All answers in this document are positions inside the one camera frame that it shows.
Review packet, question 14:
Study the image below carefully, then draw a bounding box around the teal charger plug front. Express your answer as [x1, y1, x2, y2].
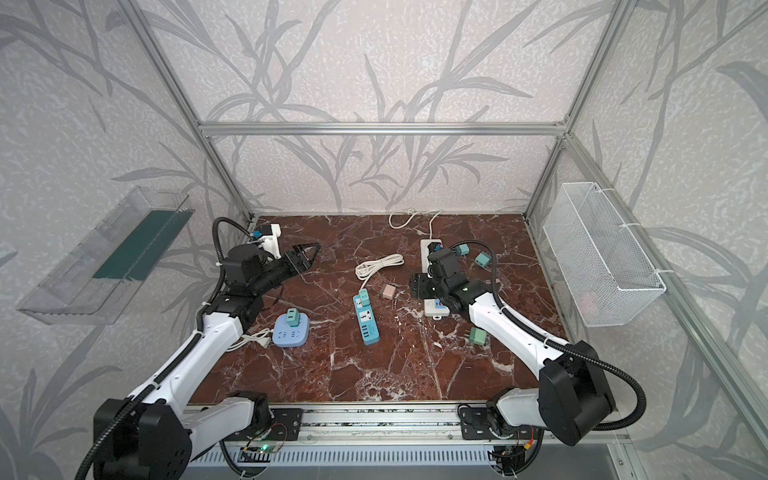
[285, 308, 301, 328]

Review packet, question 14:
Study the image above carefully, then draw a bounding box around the light blue square socket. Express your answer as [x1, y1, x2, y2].
[272, 313, 310, 348]

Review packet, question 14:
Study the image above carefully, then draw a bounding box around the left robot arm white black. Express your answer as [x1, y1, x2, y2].
[75, 240, 320, 479]

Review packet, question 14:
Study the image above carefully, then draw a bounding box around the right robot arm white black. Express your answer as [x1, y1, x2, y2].
[410, 240, 648, 446]

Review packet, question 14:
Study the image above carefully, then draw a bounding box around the pink charger plug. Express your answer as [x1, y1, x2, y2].
[381, 284, 396, 300]

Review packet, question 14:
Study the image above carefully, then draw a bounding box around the green charger plug front right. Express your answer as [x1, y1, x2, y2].
[468, 327, 487, 346]

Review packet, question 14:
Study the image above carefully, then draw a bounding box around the teal power strip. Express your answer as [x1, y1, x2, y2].
[353, 294, 380, 346]

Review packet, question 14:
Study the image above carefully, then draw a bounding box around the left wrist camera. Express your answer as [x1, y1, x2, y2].
[251, 223, 281, 259]

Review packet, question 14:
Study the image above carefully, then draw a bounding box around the coiled white cable teal strip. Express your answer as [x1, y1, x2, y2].
[355, 254, 404, 290]

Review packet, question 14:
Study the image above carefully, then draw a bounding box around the white cable of square socket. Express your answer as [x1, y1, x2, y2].
[227, 326, 274, 353]

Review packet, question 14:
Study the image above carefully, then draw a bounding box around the white cable of long strip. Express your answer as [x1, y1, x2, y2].
[388, 208, 442, 240]

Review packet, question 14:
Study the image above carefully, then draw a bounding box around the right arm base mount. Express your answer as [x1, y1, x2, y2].
[456, 403, 540, 442]

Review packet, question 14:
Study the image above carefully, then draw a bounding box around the clear plastic wall tray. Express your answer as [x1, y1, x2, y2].
[17, 187, 194, 326]

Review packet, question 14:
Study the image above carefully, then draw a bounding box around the aluminium frame rail front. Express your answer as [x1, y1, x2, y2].
[179, 403, 631, 448]

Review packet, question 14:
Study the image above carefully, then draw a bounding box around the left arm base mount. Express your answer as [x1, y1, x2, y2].
[226, 408, 304, 442]

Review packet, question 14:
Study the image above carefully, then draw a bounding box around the white wire mesh basket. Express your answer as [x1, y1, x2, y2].
[543, 182, 666, 327]

